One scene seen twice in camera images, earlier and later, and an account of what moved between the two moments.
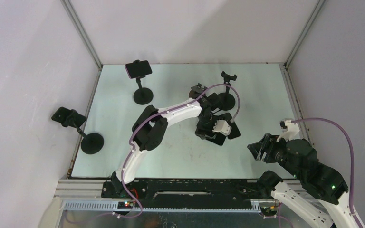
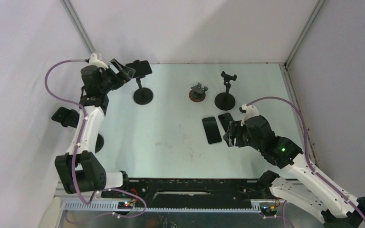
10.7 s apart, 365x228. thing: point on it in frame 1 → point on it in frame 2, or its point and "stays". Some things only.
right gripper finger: [259, 147] → [232, 128]
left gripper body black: [208, 120] → [111, 81]
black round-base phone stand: [226, 101] stays
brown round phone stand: [196, 90] stays
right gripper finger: [255, 149] → [227, 138]
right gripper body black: [275, 151] → [242, 138]
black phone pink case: [139, 69] stays
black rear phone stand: [143, 95] stays
